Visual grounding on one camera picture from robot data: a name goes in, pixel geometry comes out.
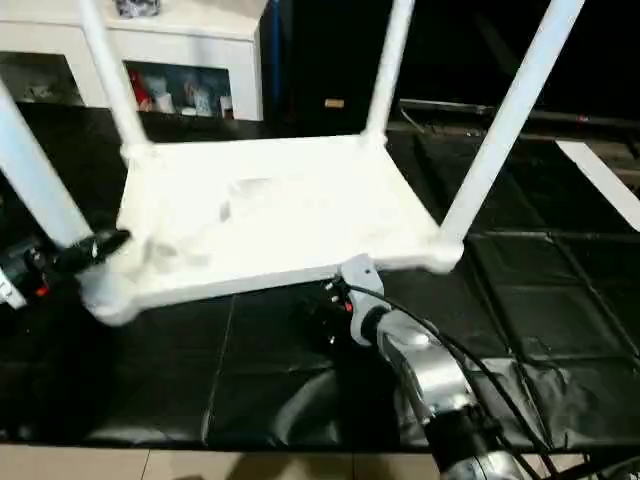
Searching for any red bottle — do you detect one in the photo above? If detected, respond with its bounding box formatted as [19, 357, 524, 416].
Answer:
[129, 70, 153, 112]

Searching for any dark long rail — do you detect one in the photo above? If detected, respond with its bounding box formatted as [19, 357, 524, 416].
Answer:
[400, 98, 640, 131]

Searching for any white flat strip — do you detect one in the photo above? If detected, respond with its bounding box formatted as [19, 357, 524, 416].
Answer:
[556, 140, 640, 233]

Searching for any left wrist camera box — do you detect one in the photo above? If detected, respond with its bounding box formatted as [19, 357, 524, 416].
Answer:
[0, 265, 27, 313]

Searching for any grey crumpled object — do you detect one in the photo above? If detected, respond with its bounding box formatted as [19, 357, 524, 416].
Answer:
[113, 0, 162, 20]

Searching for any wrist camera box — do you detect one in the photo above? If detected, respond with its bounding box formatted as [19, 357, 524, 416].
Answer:
[338, 254, 387, 347]
[0, 265, 27, 313]

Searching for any white plastic table leg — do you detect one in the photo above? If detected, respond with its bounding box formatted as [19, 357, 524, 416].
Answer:
[0, 78, 94, 251]
[77, 0, 154, 161]
[362, 0, 417, 149]
[438, 0, 587, 265]

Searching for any white plastic table top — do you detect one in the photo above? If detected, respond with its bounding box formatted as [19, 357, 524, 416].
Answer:
[78, 133, 467, 327]

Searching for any black work mat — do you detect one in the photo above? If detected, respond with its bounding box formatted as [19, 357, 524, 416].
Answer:
[0, 100, 640, 453]

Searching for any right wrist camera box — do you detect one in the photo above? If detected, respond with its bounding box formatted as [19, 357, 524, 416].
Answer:
[338, 254, 387, 347]

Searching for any white glass-door cabinet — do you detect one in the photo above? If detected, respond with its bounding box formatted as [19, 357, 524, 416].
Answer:
[0, 0, 269, 121]

